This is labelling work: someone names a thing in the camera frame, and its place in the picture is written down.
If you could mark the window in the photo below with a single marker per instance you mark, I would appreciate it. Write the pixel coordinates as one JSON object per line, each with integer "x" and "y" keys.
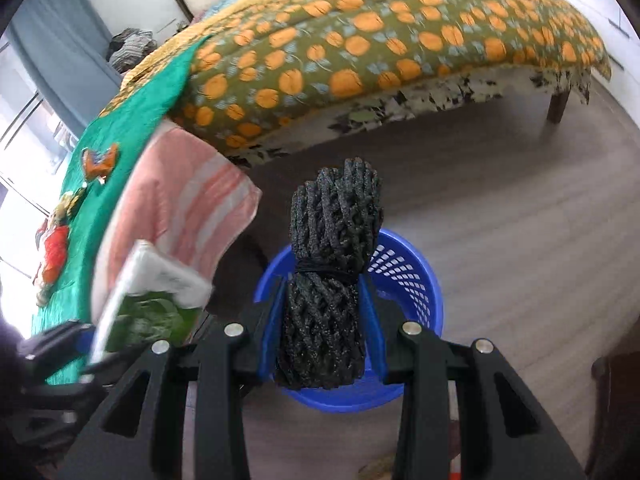
{"x": 20, "y": 200}

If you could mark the green and white packet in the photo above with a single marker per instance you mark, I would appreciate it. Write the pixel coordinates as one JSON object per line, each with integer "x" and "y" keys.
{"x": 150, "y": 310}

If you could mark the dark wooden bed leg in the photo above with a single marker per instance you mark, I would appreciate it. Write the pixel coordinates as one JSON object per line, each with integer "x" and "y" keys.
{"x": 557, "y": 105}

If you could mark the pink striped towel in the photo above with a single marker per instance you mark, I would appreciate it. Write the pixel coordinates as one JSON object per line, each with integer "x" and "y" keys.
{"x": 190, "y": 200}

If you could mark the dark wooden furniture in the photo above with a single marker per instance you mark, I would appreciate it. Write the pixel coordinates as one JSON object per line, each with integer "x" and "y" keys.
{"x": 615, "y": 410}

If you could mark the grey-blue curtain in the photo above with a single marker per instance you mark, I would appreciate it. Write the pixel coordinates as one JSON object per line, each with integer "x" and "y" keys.
{"x": 55, "y": 45}

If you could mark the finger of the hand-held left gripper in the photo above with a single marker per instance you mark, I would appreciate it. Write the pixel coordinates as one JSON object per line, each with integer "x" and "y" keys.
{"x": 55, "y": 342}

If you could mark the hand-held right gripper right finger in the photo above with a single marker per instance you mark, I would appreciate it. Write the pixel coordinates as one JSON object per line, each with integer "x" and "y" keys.
{"x": 372, "y": 325}

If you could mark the pile of striped clothes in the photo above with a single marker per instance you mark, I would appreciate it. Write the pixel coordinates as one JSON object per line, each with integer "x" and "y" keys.
{"x": 130, "y": 47}

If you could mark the floral bed sheet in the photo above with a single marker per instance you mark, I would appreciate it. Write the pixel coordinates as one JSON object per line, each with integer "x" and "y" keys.
{"x": 450, "y": 90}

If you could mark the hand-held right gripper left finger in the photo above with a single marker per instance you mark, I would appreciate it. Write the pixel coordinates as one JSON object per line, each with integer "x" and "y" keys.
{"x": 274, "y": 320}

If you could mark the bed with orange-dotted quilt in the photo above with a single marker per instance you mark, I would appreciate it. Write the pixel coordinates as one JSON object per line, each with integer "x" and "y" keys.
{"x": 375, "y": 35}

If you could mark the dark wooden headboard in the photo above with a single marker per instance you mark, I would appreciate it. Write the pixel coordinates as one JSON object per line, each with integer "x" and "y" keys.
{"x": 182, "y": 5}

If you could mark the green embroidered cloth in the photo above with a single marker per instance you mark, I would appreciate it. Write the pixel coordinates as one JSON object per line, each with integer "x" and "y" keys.
{"x": 125, "y": 125}

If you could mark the blue plastic basket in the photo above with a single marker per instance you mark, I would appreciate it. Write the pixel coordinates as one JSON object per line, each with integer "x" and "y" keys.
{"x": 415, "y": 280}

